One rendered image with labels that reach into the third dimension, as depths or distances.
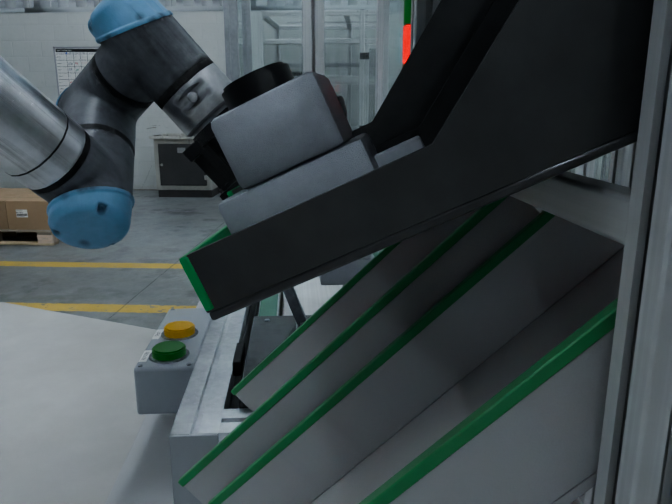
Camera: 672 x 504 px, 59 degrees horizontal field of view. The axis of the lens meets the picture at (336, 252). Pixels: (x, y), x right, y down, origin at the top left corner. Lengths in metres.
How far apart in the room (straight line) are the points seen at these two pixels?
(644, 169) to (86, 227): 0.52
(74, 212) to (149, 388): 0.25
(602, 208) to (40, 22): 9.68
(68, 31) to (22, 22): 0.65
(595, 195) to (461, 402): 0.15
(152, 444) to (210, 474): 0.37
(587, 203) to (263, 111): 0.12
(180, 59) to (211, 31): 8.28
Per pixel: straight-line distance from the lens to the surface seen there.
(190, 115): 0.65
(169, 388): 0.74
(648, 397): 0.18
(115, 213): 0.60
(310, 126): 0.23
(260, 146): 0.23
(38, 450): 0.82
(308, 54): 1.73
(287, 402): 0.38
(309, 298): 1.08
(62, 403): 0.92
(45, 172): 0.59
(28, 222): 6.04
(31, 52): 9.85
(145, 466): 0.75
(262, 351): 0.73
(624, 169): 0.53
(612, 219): 0.20
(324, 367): 0.37
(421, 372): 0.34
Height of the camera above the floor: 1.26
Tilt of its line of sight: 14 degrees down
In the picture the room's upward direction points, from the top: straight up
